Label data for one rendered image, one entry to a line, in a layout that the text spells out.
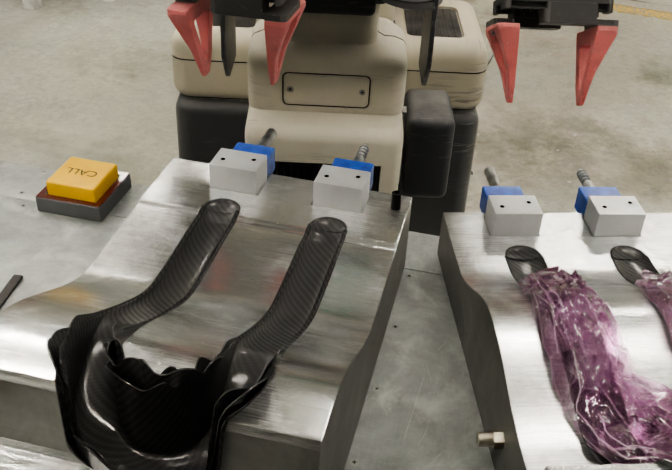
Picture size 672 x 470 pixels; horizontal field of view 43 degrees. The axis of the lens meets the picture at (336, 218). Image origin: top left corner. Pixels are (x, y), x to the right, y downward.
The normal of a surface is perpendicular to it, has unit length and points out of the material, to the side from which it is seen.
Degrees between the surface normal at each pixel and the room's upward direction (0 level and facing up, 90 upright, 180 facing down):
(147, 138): 0
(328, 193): 90
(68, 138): 0
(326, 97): 98
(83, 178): 0
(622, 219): 90
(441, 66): 90
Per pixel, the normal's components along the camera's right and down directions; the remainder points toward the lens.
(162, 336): 0.12, -0.96
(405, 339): 0.04, -0.83
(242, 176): -0.24, 0.54
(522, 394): 0.06, -0.65
